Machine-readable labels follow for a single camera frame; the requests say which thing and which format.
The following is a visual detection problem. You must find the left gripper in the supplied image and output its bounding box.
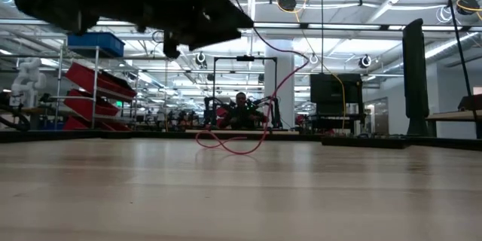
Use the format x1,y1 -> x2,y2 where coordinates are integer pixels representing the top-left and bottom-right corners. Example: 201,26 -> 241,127
77,0 -> 255,59

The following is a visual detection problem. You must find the thin red wire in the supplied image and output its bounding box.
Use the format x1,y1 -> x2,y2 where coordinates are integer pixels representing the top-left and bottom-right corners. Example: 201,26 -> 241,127
194,0 -> 311,156

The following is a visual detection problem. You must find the white column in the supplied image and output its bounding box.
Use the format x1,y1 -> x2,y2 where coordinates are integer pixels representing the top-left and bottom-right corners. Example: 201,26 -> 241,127
264,38 -> 296,125

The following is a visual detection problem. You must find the person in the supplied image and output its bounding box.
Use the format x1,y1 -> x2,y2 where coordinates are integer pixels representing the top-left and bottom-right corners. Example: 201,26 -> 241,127
221,92 -> 267,130

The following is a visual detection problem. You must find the black equipment cabinet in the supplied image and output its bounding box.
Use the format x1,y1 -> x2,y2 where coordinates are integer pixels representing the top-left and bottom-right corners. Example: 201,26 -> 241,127
310,72 -> 365,133

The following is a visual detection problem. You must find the blue storage bin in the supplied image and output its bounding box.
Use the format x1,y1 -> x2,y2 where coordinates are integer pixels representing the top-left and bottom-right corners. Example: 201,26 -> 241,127
66,31 -> 126,58

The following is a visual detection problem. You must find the metal shelf rack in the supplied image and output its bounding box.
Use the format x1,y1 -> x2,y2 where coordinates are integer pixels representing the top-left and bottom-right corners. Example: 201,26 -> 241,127
52,44 -> 141,132

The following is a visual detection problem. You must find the black slab-shaped device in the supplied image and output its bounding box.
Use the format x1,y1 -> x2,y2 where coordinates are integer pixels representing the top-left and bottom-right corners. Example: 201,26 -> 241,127
401,17 -> 431,137

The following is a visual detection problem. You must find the thin black leaning pole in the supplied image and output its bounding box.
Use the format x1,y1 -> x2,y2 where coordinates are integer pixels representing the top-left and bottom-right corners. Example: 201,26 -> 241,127
441,0 -> 480,136

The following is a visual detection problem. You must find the red storage bin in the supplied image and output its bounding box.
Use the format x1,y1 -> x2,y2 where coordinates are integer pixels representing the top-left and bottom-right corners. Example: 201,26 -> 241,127
63,89 -> 121,121
63,115 -> 133,132
66,62 -> 137,102

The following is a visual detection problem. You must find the wooden work table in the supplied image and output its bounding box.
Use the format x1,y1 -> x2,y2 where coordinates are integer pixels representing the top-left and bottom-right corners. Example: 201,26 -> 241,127
425,108 -> 482,139

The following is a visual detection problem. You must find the dark brown box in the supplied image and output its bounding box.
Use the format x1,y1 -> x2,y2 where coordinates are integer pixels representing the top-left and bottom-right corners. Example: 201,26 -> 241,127
457,93 -> 482,112

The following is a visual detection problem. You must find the black gantry frame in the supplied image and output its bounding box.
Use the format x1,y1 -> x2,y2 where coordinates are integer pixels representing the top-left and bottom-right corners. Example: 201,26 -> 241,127
212,54 -> 279,121

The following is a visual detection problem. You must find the black ceiling cable reel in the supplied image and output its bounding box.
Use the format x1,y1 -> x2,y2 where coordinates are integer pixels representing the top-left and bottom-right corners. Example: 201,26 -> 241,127
278,0 -> 299,12
455,0 -> 482,22

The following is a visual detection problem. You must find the thin black hanging cable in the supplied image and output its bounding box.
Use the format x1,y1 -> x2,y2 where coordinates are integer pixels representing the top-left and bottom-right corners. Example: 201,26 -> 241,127
320,0 -> 325,75

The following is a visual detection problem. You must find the long ceiling light rail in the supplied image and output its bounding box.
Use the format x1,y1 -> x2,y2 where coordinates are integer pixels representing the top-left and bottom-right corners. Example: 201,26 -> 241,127
0,17 -> 482,32

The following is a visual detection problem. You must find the yellow hanging cable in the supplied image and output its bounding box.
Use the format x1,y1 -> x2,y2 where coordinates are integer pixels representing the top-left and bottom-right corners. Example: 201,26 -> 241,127
277,3 -> 346,133

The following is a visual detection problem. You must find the black aluminium table frame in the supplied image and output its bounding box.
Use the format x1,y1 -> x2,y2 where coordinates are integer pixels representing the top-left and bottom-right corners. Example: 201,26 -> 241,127
0,129 -> 482,151

